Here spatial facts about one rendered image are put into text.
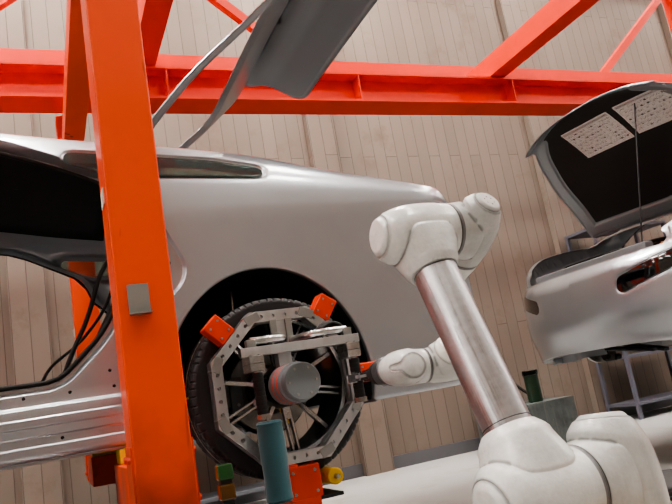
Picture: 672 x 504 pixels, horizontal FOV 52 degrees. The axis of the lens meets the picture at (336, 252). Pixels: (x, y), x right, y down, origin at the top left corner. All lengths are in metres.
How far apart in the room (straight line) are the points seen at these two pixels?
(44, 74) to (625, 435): 4.44
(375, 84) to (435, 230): 4.31
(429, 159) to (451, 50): 1.54
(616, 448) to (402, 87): 4.75
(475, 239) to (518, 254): 6.65
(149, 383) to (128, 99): 0.86
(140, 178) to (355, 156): 5.55
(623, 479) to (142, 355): 1.26
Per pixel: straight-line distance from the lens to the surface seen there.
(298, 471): 2.48
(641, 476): 1.46
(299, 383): 2.35
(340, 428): 2.55
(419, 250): 1.51
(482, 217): 1.61
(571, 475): 1.36
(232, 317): 2.55
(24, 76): 5.15
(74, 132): 4.56
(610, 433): 1.45
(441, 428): 7.35
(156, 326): 2.03
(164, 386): 2.02
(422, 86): 6.01
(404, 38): 8.58
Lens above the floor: 0.78
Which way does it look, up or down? 12 degrees up
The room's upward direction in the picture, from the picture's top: 10 degrees counter-clockwise
